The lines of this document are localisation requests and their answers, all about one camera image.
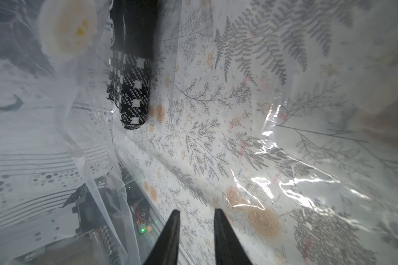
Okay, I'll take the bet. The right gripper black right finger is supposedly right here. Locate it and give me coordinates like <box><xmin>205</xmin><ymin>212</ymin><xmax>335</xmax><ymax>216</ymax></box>
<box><xmin>214</xmin><ymin>209</ymin><xmax>252</xmax><ymax>265</ymax></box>

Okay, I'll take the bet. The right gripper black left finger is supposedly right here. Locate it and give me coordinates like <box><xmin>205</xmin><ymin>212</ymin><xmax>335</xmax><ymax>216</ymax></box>
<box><xmin>143</xmin><ymin>210</ymin><xmax>180</xmax><ymax>265</ymax></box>

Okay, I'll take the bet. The beige fluffy scarf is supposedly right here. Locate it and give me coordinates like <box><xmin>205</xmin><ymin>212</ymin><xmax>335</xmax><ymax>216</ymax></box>
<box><xmin>348</xmin><ymin>100</ymin><xmax>398</xmax><ymax>150</ymax></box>

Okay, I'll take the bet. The black white patterned scarf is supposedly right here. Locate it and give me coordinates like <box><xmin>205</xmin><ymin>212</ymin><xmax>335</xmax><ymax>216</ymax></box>
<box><xmin>107</xmin><ymin>0</ymin><xmax>159</xmax><ymax>130</ymax></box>

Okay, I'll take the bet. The white vacuum bag valve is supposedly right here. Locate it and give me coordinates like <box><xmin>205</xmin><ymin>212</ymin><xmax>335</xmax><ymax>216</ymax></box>
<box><xmin>38</xmin><ymin>0</ymin><xmax>98</xmax><ymax>62</ymax></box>

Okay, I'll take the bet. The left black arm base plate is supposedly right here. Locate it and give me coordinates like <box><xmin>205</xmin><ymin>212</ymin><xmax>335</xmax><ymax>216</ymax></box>
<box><xmin>62</xmin><ymin>166</ymin><xmax>150</xmax><ymax>236</ymax></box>

